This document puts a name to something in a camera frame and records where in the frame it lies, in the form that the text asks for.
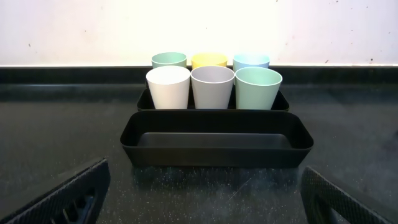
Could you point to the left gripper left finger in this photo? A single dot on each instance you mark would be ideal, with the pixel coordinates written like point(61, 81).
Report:
point(77, 193)

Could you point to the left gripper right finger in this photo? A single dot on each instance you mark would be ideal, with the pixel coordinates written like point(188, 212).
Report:
point(323, 199)

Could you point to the black tray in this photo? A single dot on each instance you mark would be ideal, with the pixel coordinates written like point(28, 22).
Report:
point(217, 155)
point(281, 104)

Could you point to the green cup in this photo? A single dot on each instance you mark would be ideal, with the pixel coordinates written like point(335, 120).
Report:
point(256, 93)
point(169, 59)

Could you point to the white cup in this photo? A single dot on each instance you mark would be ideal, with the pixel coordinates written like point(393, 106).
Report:
point(169, 90)

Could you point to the grey cup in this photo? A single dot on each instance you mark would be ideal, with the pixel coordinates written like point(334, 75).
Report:
point(212, 91)

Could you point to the blue cup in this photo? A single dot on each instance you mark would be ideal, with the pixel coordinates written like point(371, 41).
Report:
point(251, 60)

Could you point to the yellow cup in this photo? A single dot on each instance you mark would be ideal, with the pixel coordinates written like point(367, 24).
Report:
point(209, 59)

